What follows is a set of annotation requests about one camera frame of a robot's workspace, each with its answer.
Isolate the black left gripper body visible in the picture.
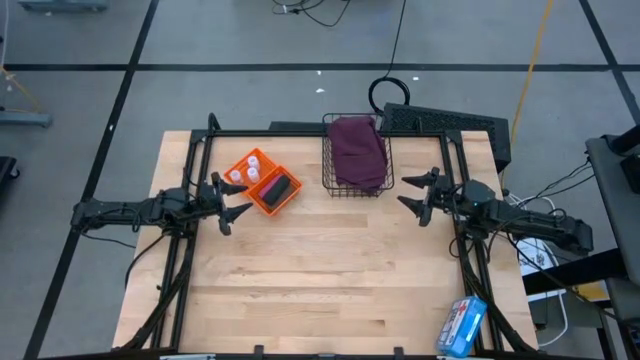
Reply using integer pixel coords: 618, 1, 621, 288
197, 171, 234, 237

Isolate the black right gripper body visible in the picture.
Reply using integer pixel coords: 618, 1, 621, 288
421, 166, 469, 229

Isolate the black eraser block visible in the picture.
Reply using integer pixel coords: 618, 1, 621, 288
261, 174, 293, 209

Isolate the maroon cloth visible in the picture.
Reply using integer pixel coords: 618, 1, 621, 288
327, 115, 390, 191

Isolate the orange plastic basket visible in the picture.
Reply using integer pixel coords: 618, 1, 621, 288
246, 164, 304, 217
223, 147, 279, 190

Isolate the white printed box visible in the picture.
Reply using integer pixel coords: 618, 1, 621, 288
517, 237, 561, 279

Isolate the blue first aid box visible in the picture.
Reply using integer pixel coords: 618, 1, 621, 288
435, 295, 489, 359

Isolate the black beam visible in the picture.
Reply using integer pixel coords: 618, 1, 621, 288
522, 248, 626, 296

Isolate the grey cart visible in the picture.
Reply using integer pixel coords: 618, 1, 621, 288
584, 123, 640, 360

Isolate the grey floor plate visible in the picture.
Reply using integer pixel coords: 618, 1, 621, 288
0, 110, 54, 129

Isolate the black object at floor edge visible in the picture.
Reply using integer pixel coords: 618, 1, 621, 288
0, 156, 21, 182

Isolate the blue-grey floor plate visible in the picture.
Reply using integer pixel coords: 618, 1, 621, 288
18, 0, 109, 14

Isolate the black metal table frame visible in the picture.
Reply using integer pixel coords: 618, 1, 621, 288
112, 112, 541, 360

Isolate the black coiled floor cable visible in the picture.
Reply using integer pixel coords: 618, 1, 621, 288
367, 0, 412, 116

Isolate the black wire basket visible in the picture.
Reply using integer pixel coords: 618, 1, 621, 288
320, 112, 396, 199

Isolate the white cable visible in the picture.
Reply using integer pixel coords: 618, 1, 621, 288
504, 192, 571, 349

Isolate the black tangled floor cable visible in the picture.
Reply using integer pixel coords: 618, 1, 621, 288
272, 0, 351, 29

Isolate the thin yellow cord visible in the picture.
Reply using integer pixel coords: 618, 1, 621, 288
0, 67, 44, 114

